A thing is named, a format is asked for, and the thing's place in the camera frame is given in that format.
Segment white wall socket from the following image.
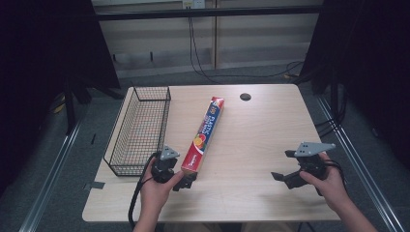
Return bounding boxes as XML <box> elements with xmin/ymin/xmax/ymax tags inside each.
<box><xmin>182</xmin><ymin>0</ymin><xmax>206</xmax><ymax>10</ymax></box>

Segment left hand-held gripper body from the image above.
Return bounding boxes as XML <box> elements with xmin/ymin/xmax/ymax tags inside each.
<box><xmin>151</xmin><ymin>145</ymin><xmax>181</xmax><ymax>185</ymax></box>

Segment person's right hand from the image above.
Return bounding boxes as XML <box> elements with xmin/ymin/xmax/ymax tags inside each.
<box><xmin>299</xmin><ymin>152</ymin><xmax>348</xmax><ymax>213</ymax></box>

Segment black horizontal bar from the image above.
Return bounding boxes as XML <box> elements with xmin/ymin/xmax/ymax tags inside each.
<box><xmin>96</xmin><ymin>5</ymin><xmax>324</xmax><ymax>22</ymax></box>

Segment black wire basket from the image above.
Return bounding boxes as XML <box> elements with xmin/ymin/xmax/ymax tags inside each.
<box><xmin>102</xmin><ymin>85</ymin><xmax>172</xmax><ymax>178</ymax></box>

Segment long plastic wrap box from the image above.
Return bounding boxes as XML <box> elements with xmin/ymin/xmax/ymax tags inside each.
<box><xmin>180</xmin><ymin>96</ymin><xmax>226</xmax><ymax>177</ymax></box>

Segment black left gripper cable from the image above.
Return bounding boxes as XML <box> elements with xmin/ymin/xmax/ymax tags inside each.
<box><xmin>128</xmin><ymin>152</ymin><xmax>160</xmax><ymax>230</ymax></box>

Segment black floor cables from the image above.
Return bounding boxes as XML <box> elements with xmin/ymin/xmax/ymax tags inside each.
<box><xmin>314</xmin><ymin>82</ymin><xmax>349</xmax><ymax>139</ymax></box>

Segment black hanging wall cable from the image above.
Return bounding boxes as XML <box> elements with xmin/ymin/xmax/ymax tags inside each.
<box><xmin>188</xmin><ymin>16</ymin><xmax>305</xmax><ymax>82</ymax></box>

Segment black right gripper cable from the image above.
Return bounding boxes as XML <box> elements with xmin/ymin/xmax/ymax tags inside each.
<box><xmin>322</xmin><ymin>159</ymin><xmax>348</xmax><ymax>191</ymax></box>

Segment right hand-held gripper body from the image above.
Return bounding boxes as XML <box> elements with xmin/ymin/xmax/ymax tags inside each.
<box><xmin>293</xmin><ymin>141</ymin><xmax>337</xmax><ymax>182</ymax></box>

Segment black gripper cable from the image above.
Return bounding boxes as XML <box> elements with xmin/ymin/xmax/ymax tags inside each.
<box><xmin>322</xmin><ymin>159</ymin><xmax>348</xmax><ymax>191</ymax></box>
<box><xmin>128</xmin><ymin>152</ymin><xmax>160</xmax><ymax>230</ymax></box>

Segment person's left hand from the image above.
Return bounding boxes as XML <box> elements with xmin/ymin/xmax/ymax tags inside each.
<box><xmin>139</xmin><ymin>158</ymin><xmax>185</xmax><ymax>217</ymax></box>

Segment black curtain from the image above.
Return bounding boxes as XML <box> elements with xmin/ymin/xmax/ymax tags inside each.
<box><xmin>301</xmin><ymin>0</ymin><xmax>410</xmax><ymax>170</ymax></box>
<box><xmin>0</xmin><ymin>0</ymin><xmax>122</xmax><ymax>197</ymax></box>

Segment metal floor rail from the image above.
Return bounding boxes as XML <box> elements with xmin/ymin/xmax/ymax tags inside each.
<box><xmin>316</xmin><ymin>96</ymin><xmax>404</xmax><ymax>232</ymax></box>
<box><xmin>18</xmin><ymin>119</ymin><xmax>85</xmax><ymax>232</ymax></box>

